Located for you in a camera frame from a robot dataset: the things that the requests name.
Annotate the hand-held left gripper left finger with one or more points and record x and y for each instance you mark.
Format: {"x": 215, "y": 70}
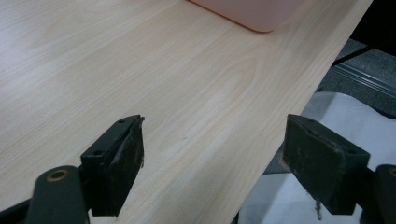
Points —
{"x": 115, "y": 165}

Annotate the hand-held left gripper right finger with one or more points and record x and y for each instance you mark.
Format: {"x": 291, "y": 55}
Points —
{"x": 323, "y": 168}

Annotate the white cloth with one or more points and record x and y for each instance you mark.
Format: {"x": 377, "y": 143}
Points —
{"x": 348, "y": 124}

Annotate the pink tray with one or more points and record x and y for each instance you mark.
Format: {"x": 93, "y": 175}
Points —
{"x": 249, "y": 12}

